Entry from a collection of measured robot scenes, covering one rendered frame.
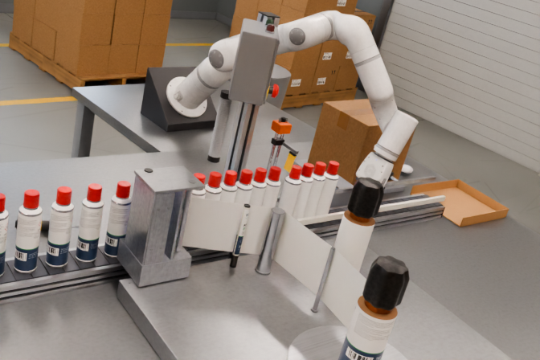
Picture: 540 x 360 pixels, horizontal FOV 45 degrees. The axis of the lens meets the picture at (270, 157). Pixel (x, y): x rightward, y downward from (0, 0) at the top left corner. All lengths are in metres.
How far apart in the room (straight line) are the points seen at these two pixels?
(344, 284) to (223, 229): 0.36
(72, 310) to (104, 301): 0.08
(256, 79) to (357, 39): 0.52
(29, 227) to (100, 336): 0.30
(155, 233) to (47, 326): 0.31
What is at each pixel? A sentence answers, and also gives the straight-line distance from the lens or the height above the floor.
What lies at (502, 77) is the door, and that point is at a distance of 6.43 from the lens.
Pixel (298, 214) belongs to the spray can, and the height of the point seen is 0.93.
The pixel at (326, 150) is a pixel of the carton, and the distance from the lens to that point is 2.53.
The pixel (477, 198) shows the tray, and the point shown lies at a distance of 2.85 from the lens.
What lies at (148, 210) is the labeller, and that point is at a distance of 1.54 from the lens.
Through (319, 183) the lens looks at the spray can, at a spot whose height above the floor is 1.03.
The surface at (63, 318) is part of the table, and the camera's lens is 1.61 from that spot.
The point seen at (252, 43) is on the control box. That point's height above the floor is 1.45.
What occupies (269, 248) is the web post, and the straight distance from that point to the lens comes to 1.74.
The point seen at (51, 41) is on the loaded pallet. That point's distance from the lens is 5.61.
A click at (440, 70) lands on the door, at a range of 6.73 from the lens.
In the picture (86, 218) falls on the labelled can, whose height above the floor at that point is 1.01.
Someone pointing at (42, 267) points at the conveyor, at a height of 0.88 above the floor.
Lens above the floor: 1.83
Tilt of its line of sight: 22 degrees down
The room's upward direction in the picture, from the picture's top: 14 degrees clockwise
